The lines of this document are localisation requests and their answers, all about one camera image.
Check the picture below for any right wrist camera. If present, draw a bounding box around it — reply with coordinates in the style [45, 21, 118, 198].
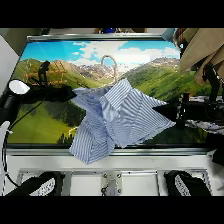
[177, 92, 191, 130]

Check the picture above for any beige garment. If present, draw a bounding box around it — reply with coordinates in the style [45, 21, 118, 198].
[179, 27, 224, 86]

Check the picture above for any silver frame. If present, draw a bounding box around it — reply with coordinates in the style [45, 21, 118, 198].
[2, 32, 222, 197]

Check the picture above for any black cable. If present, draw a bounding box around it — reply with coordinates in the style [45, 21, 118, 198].
[1, 95, 48, 190]

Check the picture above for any blue white striped shirt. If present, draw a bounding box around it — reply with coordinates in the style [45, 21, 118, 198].
[68, 77, 177, 165]

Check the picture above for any white clothes hanger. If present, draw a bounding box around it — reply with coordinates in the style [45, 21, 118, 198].
[100, 54, 119, 84]

